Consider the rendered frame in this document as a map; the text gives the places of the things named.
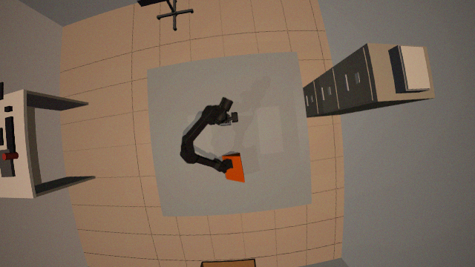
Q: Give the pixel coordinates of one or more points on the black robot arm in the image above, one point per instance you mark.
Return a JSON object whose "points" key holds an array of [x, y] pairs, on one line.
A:
{"points": [[214, 113]]}

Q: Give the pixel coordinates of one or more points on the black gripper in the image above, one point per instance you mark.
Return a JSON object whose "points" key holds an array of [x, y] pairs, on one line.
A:
{"points": [[233, 118]]}

